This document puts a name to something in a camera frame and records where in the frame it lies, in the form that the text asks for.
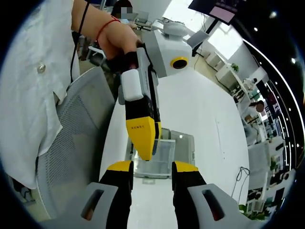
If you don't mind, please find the clear plastic box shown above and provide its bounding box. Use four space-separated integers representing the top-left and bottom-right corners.
128 127 196 180

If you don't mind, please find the grey mesh office chair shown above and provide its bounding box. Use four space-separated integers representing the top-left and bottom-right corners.
35 66 120 221

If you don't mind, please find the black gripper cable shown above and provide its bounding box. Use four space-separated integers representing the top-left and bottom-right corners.
70 0 91 83

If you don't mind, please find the person's left forearm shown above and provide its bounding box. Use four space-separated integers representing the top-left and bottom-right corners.
71 0 122 42

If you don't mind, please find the red string bracelet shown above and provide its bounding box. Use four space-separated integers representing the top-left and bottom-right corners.
96 18 122 42

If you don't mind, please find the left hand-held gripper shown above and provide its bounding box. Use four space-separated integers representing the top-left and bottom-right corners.
135 20 193 155

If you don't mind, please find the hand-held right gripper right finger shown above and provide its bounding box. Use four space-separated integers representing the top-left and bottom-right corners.
171 160 240 229

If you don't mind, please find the green potted plant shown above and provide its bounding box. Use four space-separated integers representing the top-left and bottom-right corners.
238 203 265 222

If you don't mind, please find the thin black table cable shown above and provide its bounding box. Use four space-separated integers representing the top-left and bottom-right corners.
232 166 251 200

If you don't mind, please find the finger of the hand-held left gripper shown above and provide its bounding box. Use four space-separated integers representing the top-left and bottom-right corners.
118 69 157 162

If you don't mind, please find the white storage shelf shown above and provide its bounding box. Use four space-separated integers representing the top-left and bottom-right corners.
215 51 242 92

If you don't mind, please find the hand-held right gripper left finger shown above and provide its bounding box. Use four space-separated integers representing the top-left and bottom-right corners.
80 160 134 229

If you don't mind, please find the black wall monitor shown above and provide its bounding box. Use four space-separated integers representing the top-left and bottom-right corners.
187 0 237 26

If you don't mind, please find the person's body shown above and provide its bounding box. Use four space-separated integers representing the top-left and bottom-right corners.
0 0 83 190

